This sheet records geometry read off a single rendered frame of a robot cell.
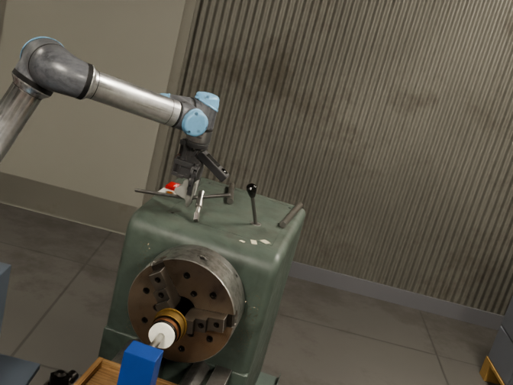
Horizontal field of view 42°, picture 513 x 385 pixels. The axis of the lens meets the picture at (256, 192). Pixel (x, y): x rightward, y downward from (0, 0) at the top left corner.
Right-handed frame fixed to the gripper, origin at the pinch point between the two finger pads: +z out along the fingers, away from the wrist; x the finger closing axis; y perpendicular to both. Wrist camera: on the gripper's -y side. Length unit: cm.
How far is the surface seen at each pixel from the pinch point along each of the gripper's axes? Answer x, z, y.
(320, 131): -277, 15, -14
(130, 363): 64, 20, -10
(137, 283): 31.6, 16.3, 1.9
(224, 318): 34.7, 16.4, -25.1
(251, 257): 14.7, 4.9, -25.3
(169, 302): 38.7, 14.8, -9.9
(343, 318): -234, 128, -68
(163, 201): -2.5, 2.7, 9.2
